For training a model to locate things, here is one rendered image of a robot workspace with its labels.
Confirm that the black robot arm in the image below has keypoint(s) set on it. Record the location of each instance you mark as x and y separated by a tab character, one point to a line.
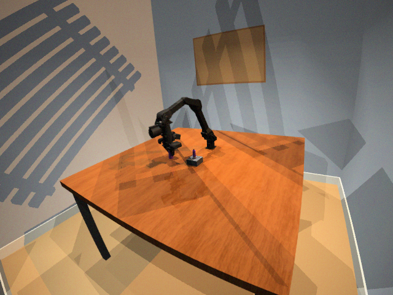
162	122

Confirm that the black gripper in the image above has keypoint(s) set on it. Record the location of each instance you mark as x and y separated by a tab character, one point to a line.
168	144

